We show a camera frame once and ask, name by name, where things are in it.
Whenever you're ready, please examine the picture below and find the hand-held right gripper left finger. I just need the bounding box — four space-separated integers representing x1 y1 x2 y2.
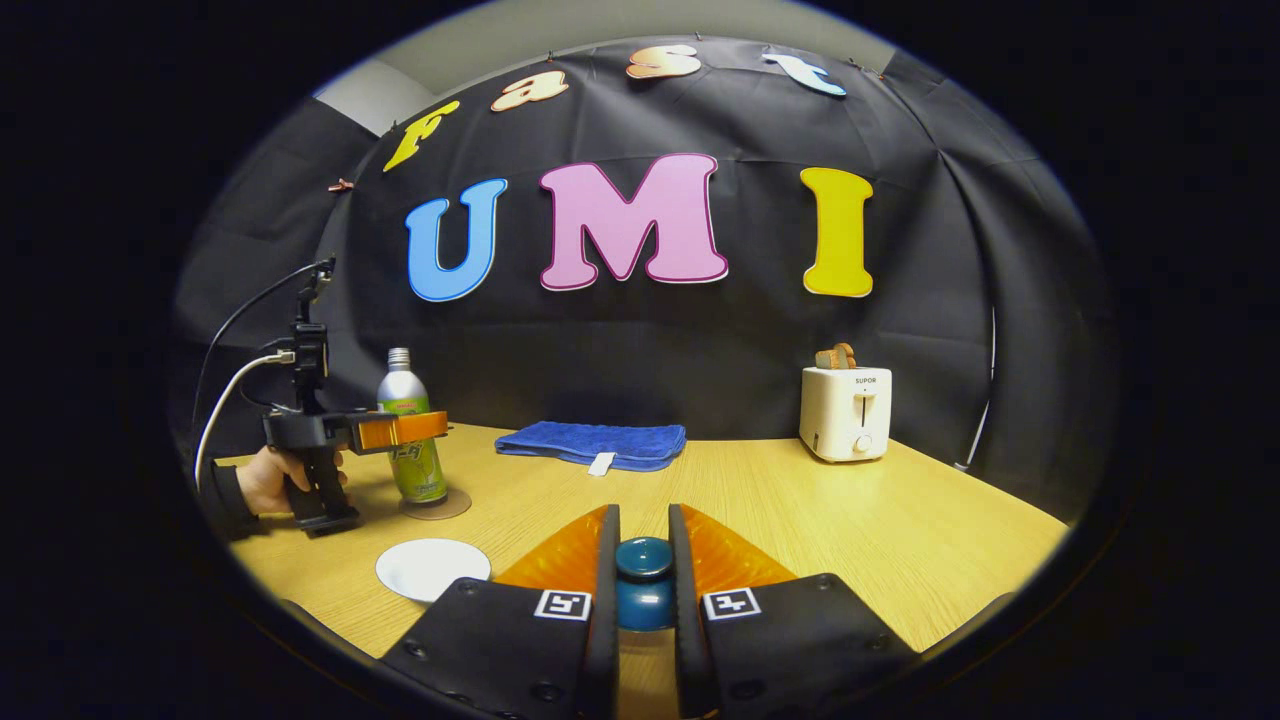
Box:
380 503 621 720

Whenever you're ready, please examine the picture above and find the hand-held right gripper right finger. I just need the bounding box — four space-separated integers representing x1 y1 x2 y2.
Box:
668 503 916 720

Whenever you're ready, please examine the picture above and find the silver green-label water bottle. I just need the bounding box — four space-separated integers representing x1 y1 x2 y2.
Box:
376 347 449 505

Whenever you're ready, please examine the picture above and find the teal teacup lid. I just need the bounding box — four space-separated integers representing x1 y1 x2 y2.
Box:
614 536 676 633

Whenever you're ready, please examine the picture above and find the round brown coaster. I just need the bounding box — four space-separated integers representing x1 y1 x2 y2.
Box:
398 487 473 522

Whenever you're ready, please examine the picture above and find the blue folded towel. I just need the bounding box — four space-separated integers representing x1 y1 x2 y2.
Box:
494 420 688 476

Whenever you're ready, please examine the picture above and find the cream toaster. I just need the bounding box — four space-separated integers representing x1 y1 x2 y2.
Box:
798 365 893 463

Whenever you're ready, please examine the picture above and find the black backdrop cloth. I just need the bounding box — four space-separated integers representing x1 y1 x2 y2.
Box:
175 35 1119 521

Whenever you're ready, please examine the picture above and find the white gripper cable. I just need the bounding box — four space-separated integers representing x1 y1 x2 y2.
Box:
193 350 298 493

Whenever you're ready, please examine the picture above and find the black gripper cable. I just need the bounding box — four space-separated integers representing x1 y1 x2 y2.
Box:
189 260 333 446

